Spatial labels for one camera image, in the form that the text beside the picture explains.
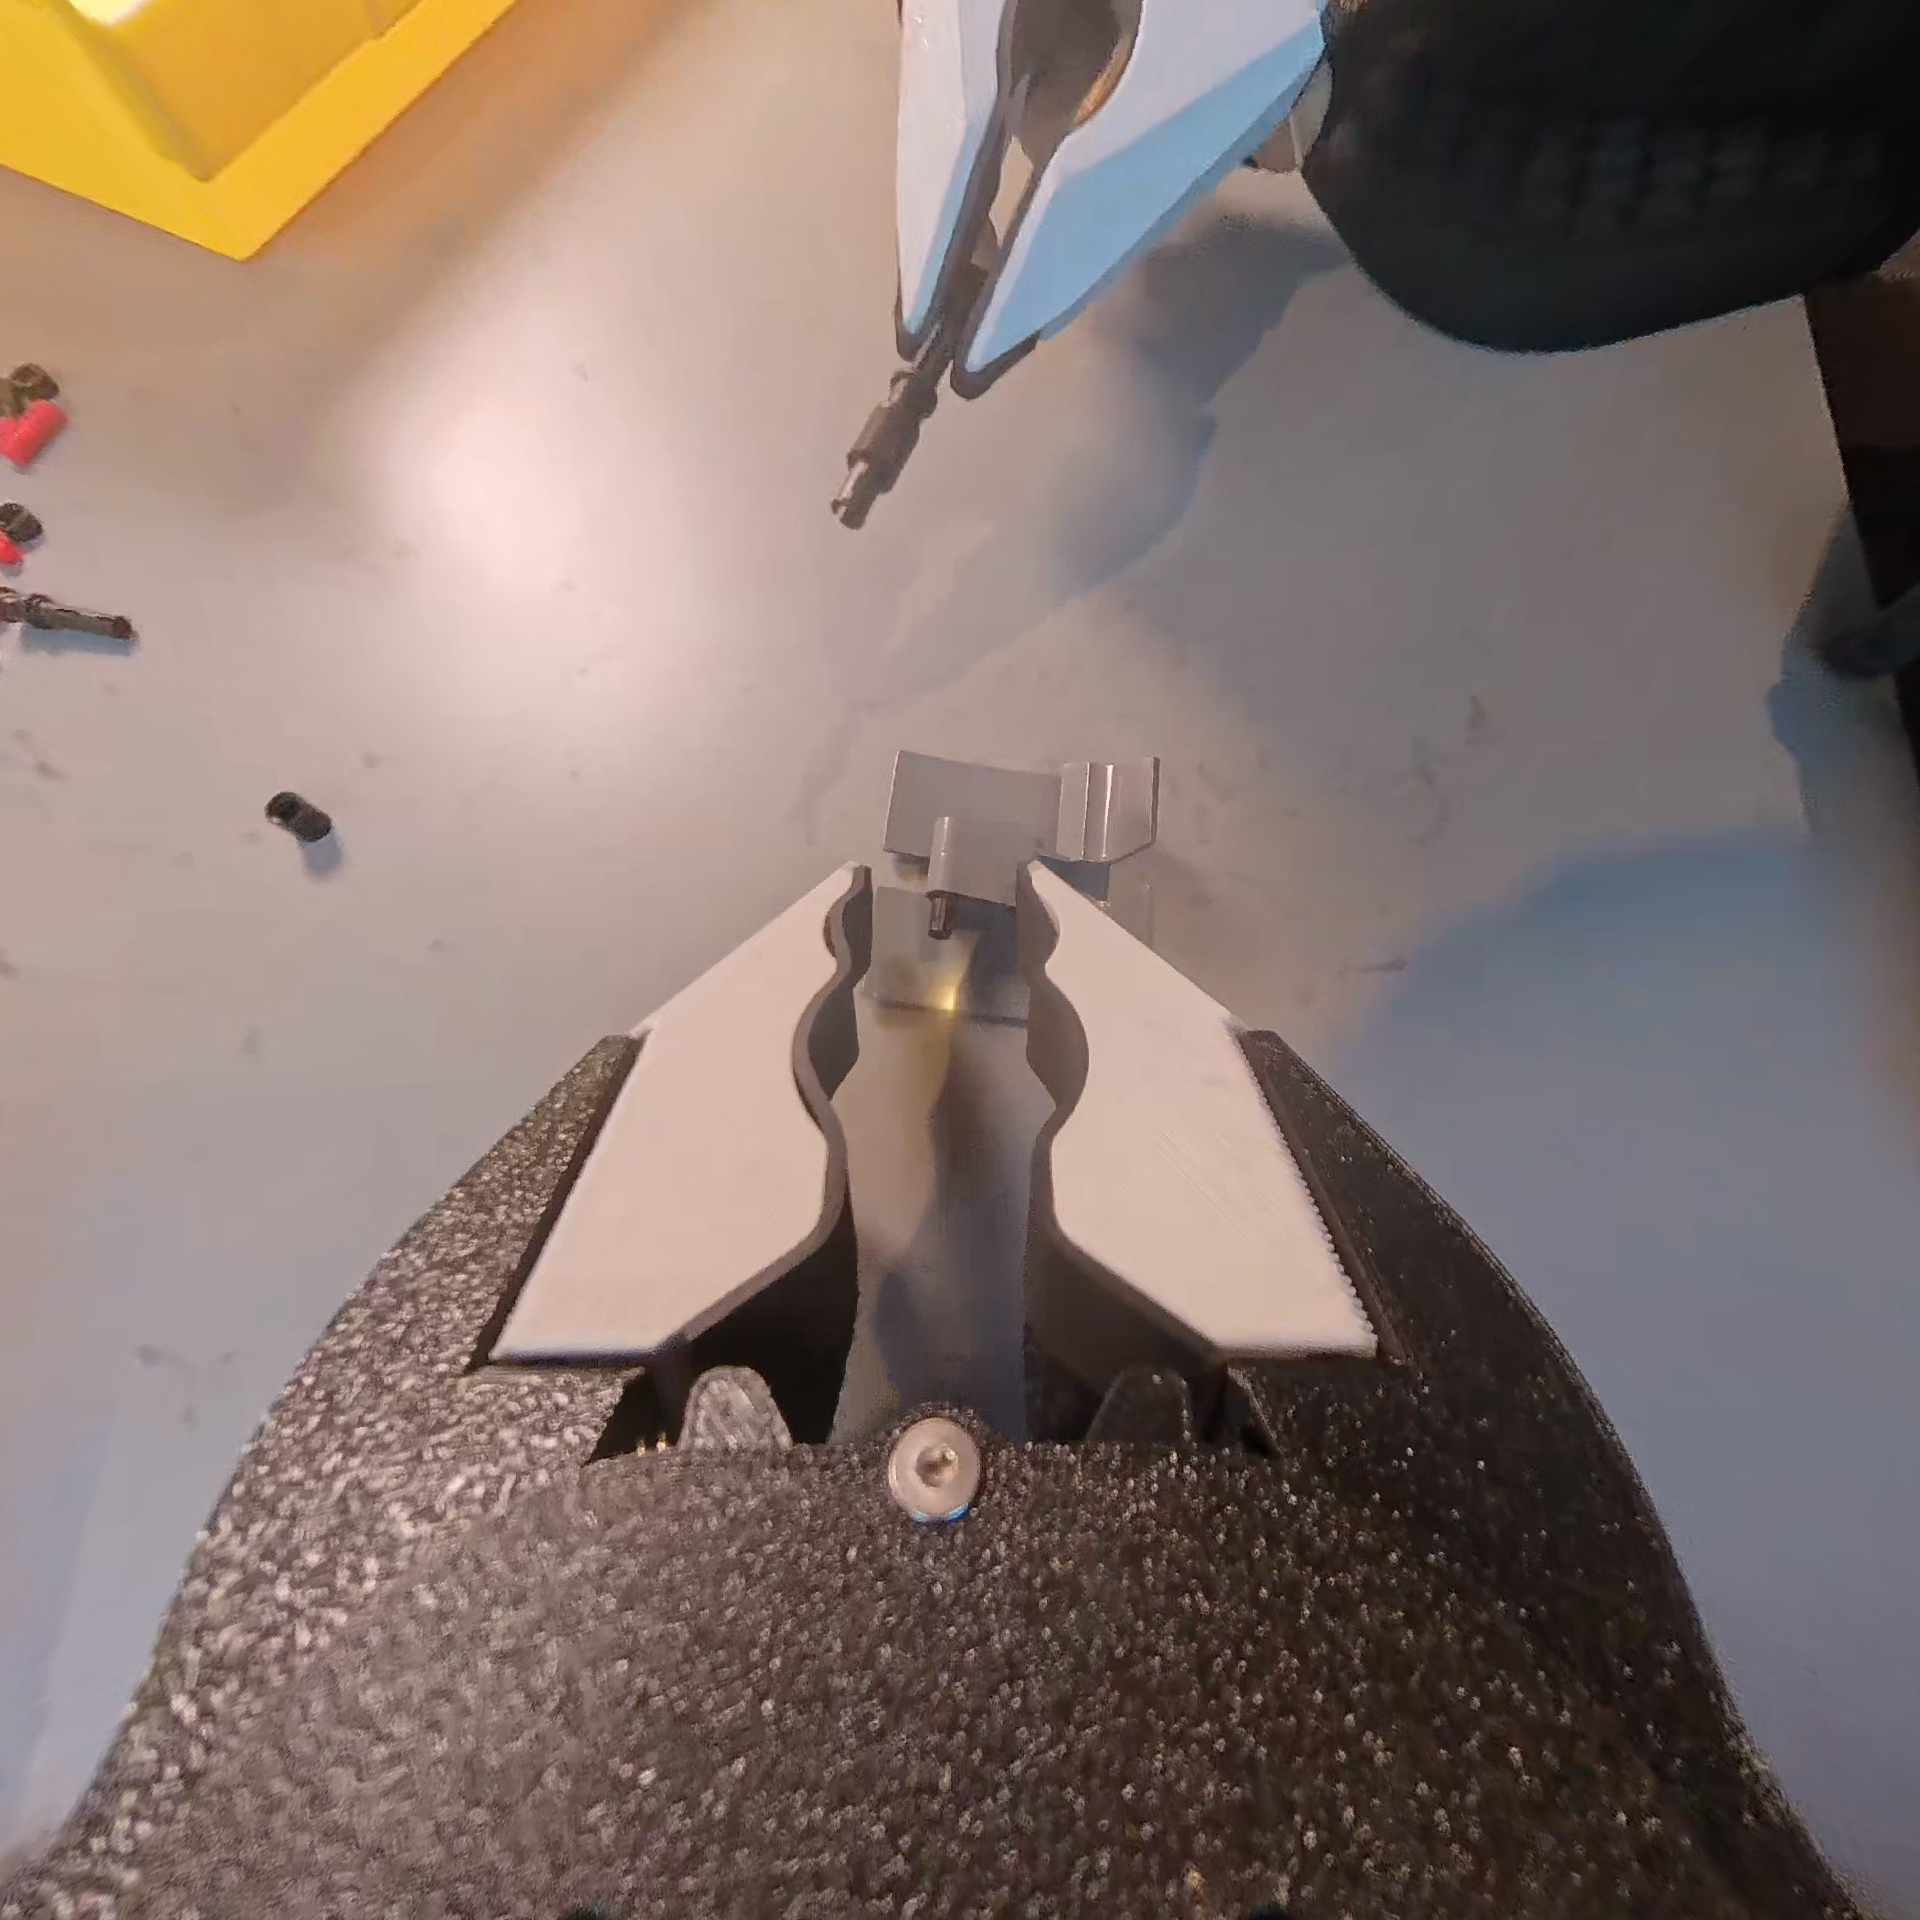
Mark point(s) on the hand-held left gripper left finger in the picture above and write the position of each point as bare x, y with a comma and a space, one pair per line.
691, 1186

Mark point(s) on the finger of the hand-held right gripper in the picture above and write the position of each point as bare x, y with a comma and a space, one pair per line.
941, 134
1154, 153

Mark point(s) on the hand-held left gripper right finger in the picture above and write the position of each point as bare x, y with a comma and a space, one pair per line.
1201, 1186

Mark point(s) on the black axle connector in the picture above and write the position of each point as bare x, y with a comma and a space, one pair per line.
888, 437

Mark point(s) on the silver panel toy piece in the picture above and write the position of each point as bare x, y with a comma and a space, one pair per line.
963, 788

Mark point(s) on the person's right forearm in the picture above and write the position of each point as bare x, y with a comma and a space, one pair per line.
1577, 153

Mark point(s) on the small black bush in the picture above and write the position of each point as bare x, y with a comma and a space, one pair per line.
302, 814

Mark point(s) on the wide yellow plastic bin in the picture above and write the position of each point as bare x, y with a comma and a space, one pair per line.
228, 91

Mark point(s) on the pile of small building parts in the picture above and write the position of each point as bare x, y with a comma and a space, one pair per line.
32, 437

